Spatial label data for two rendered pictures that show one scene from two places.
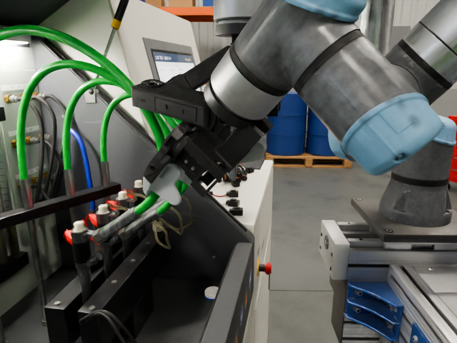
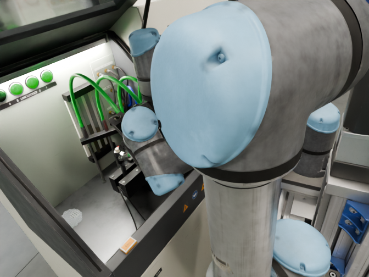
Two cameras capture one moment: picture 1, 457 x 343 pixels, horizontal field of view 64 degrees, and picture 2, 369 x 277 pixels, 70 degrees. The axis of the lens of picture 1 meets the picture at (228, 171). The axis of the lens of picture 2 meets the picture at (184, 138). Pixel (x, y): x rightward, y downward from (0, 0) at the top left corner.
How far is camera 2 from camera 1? 0.54 m
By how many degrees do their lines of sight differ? 33
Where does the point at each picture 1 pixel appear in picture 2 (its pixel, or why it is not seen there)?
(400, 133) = (154, 188)
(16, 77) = (101, 61)
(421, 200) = (303, 160)
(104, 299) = (129, 178)
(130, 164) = not seen: hidden behind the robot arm
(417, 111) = (161, 182)
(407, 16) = not seen: outside the picture
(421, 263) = (302, 193)
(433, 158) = (312, 139)
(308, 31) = (130, 142)
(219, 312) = (173, 195)
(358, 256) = not seen: hidden behind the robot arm
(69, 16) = (123, 23)
